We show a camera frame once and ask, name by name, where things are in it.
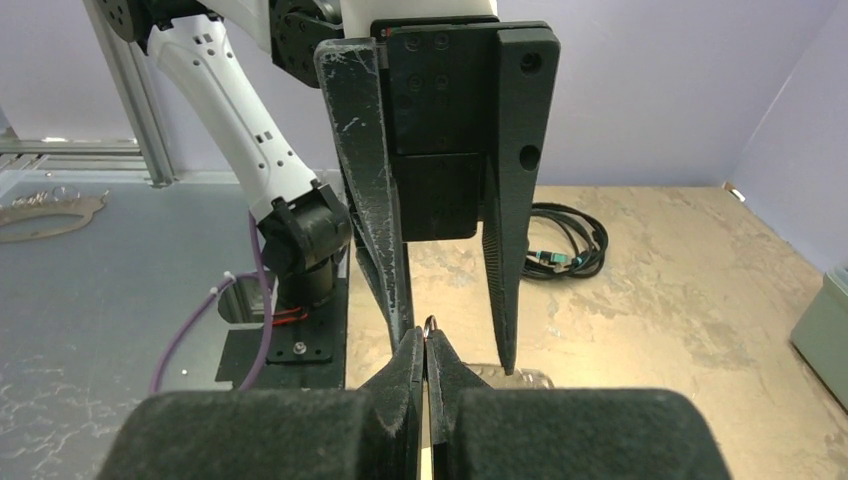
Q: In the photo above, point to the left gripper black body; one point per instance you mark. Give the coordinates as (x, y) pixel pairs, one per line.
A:
(433, 94)

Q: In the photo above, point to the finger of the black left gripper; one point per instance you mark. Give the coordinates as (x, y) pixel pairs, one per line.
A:
(349, 77)
(526, 61)

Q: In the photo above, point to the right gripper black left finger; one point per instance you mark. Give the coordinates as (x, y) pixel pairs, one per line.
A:
(372, 432)

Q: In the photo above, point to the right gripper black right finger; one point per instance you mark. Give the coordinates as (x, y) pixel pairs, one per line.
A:
(479, 432)

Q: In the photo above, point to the silver metal key holder plate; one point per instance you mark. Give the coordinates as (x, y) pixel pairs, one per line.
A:
(510, 378)

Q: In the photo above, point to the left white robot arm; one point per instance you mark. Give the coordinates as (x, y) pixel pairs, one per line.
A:
(302, 221)

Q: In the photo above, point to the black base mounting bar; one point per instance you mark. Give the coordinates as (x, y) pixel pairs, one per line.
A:
(308, 345)

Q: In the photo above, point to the green plastic toolbox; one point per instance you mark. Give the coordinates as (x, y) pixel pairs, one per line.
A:
(820, 335)

